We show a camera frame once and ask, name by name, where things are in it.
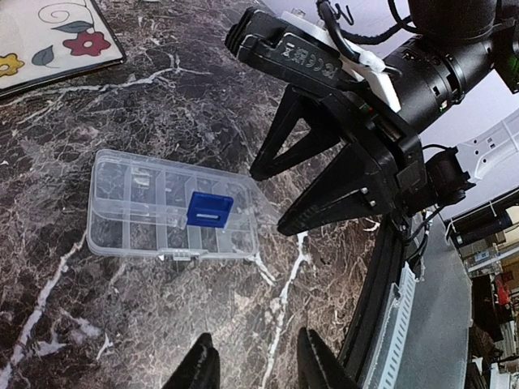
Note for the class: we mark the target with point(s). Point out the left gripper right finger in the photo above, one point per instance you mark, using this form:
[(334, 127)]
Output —
[(317, 366)]

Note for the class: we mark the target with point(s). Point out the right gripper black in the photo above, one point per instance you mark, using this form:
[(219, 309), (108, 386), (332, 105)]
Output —
[(379, 170)]

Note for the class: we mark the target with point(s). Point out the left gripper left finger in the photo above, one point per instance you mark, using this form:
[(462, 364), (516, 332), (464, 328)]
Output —
[(199, 369)]

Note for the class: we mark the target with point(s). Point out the clear plastic pill organizer box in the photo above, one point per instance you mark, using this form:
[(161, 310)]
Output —
[(138, 208)]

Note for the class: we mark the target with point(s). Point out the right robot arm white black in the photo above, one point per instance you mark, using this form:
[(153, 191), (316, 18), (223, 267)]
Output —
[(375, 95)]

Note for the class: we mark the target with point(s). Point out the square floral ceramic plate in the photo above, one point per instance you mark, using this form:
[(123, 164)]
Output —
[(48, 41)]

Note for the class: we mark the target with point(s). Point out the white slotted cable duct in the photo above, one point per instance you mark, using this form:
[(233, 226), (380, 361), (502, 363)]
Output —
[(390, 344)]

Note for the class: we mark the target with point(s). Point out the black front table rail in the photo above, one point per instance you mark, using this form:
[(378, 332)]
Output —
[(364, 330)]

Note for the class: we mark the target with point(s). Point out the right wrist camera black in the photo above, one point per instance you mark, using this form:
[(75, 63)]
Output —
[(284, 51)]

